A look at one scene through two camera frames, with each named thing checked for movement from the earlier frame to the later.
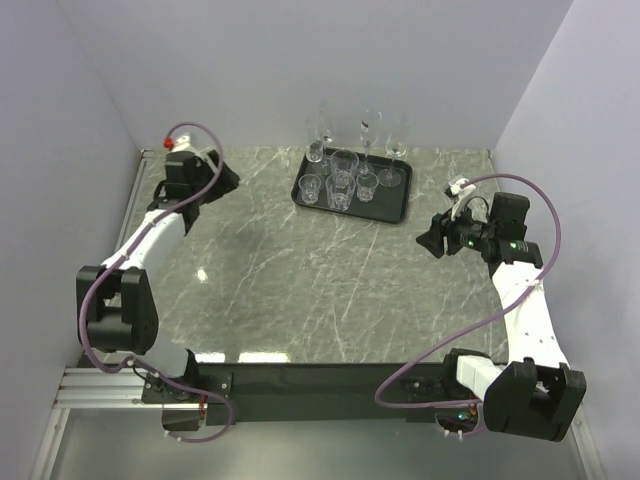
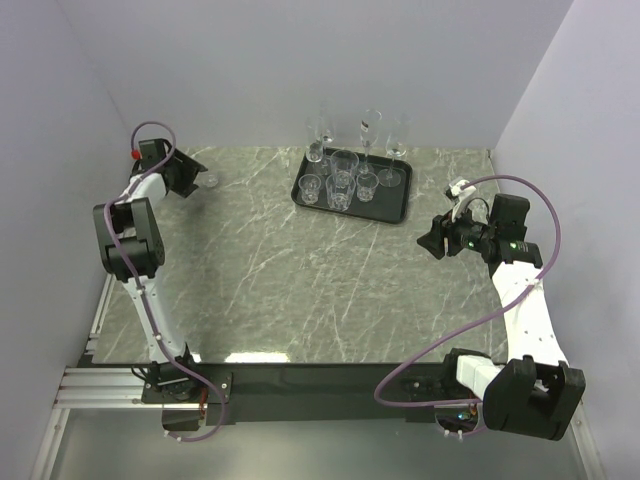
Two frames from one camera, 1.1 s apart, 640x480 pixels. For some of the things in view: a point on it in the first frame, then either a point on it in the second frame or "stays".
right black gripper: x=433 y=240 stays
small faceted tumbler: x=309 y=186 stays
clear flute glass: x=396 y=146 stays
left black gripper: x=227 y=180 → x=191 y=169
